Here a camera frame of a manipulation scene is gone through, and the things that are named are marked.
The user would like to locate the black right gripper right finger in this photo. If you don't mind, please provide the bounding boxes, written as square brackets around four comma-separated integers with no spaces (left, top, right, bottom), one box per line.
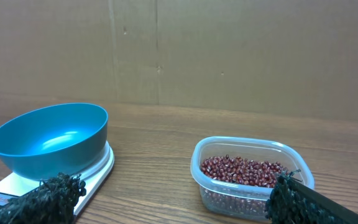
[265,169,358,224]

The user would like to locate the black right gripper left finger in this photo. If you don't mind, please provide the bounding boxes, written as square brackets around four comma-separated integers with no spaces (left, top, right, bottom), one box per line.
[0,173,86,224]

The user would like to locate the white digital kitchen scale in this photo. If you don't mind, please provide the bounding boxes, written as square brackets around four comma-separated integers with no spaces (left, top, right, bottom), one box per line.
[0,143,114,218]

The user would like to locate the teal plastic bowl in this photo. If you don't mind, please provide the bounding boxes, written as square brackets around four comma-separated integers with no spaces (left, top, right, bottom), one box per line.
[0,103,109,180]

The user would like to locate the clear plastic container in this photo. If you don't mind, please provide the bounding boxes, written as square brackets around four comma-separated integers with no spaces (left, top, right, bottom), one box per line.
[191,136,314,222]

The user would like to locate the red adzuki beans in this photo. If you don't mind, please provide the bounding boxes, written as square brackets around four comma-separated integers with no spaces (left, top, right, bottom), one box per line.
[200,154,289,188]

